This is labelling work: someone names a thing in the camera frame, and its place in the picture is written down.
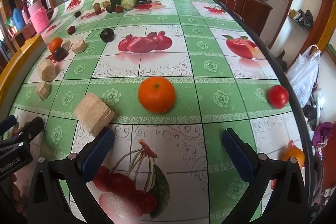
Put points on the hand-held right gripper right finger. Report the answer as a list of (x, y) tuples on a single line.
[(237, 155)]

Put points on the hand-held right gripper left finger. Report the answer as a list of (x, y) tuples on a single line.
[(97, 155)]

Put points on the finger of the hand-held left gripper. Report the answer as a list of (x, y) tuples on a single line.
[(8, 123), (32, 127)]

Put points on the small compressed wood block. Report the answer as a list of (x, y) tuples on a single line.
[(43, 90)]

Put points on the large compressed wood block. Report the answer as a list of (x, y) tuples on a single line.
[(94, 113)]

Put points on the red tomato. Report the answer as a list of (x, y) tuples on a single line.
[(278, 96)]

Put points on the large orange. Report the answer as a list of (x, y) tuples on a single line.
[(156, 94)]

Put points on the small orange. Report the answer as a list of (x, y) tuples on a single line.
[(55, 43)]

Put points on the large dark plum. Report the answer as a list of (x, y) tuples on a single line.
[(107, 35)]

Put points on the person's left hand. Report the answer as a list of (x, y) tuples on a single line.
[(14, 190)]

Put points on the orange in red net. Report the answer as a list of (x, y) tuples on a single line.
[(294, 155)]

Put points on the dark purple plum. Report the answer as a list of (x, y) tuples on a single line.
[(59, 53)]

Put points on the purple cloth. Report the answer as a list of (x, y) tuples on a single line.
[(324, 132)]

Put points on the brown wooden cabinet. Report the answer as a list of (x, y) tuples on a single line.
[(244, 8), (23, 32)]

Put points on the fruit printed tablecloth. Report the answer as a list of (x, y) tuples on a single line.
[(197, 69)]

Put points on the blue plastic jug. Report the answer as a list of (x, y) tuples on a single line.
[(17, 19)]

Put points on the dark red plum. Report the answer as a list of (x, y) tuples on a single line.
[(71, 29)]

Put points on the white plastic bag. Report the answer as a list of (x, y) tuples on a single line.
[(304, 74)]

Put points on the pink knitted sleeve flask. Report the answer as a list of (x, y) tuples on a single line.
[(38, 18)]

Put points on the dark green plum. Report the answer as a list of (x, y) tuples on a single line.
[(77, 14)]

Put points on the small dark plum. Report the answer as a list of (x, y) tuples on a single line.
[(119, 9), (110, 8)]

